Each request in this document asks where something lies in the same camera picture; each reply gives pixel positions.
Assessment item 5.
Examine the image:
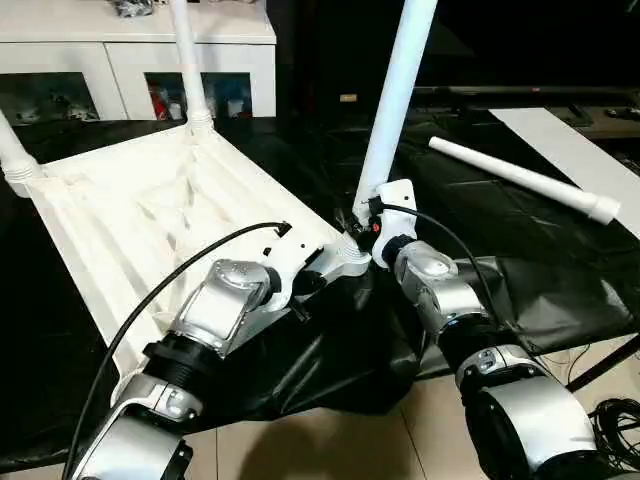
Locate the white plastic table leg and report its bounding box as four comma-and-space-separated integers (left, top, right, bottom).
427, 135, 624, 227
351, 0, 440, 238
167, 0, 217, 138
0, 108, 47, 198

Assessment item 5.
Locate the white plastic table top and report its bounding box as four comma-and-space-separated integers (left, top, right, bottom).
0, 121, 374, 403

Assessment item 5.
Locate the black plastic mat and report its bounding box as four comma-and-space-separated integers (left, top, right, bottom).
0, 108, 640, 471

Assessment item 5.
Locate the white flat panel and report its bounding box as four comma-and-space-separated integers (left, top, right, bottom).
489, 106, 640, 238

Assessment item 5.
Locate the black stand leg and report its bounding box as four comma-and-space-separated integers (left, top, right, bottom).
564, 334, 640, 394

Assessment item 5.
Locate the white glass-door cabinet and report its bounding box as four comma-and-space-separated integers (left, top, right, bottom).
0, 0, 279, 124

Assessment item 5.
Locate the grey crumpled small object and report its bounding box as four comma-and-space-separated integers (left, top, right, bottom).
111, 0, 157, 19

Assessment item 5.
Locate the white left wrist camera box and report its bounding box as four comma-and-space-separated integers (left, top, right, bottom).
254, 234, 328, 313

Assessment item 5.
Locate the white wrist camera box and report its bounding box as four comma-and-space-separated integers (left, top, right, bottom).
254, 234, 328, 313
371, 179, 422, 270

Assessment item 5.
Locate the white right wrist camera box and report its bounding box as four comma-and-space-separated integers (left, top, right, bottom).
371, 179, 422, 270

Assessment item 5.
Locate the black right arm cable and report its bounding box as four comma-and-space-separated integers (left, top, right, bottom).
374, 204, 508, 333

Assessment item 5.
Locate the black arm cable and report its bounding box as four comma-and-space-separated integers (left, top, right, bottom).
61, 221, 294, 480
374, 204, 508, 333

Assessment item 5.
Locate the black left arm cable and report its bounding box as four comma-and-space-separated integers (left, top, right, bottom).
61, 221, 294, 480

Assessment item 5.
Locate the dark horizontal rail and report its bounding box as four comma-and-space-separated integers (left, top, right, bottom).
414, 84, 640, 102

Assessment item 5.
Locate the black floor cable bundle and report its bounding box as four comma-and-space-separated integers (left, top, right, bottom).
588, 393, 640, 473

